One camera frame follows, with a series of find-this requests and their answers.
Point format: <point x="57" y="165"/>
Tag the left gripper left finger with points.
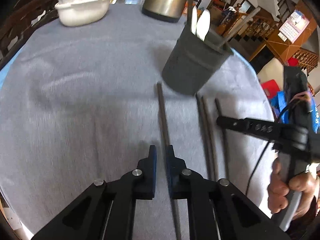
<point x="105" y="210"/>

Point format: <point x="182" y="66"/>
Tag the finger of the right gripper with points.
<point x="238" y="125"/>

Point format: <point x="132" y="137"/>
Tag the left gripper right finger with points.
<point x="217" y="209"/>

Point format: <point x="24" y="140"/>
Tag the dark chopstick three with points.
<point x="200" y="111"/>

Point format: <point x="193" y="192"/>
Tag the dark chopstick one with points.
<point x="166" y="140"/>

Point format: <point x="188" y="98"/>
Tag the right hand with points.
<point x="305" y="183"/>

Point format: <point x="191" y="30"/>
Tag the red plastic child chair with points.
<point x="270" y="88"/>

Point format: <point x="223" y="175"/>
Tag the dark grey utensil holder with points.
<point x="192" y="61"/>

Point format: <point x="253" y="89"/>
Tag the wooden staircase railing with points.
<point x="259" y="41"/>

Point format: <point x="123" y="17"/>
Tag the white plastic spoon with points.
<point x="203" y="25"/>
<point x="194" y="20"/>

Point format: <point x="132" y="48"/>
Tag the grey table cloth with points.
<point x="79" y="104"/>

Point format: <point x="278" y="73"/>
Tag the gold electric kettle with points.
<point x="164" y="10"/>

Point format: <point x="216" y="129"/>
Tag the white plastic basin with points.
<point x="77" y="14"/>

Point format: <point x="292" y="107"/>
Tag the dark carved wooden bench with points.
<point x="21" y="24"/>

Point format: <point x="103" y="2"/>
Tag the wall calendar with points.
<point x="293" y="27"/>

